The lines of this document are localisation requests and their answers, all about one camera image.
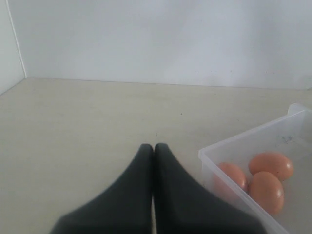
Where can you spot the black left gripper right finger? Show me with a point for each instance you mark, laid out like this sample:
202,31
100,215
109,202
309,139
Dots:
183,206

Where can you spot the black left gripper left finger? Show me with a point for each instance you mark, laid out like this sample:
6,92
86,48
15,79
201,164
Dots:
123,208

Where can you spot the brown egg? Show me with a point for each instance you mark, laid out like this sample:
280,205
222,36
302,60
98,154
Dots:
235,174
273,162

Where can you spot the brown egg second row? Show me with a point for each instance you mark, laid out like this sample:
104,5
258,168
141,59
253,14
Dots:
267,191

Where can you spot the clear plastic box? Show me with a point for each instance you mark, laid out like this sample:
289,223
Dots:
290,135

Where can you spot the brown egg top back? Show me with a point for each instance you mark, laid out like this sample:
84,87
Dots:
273,162

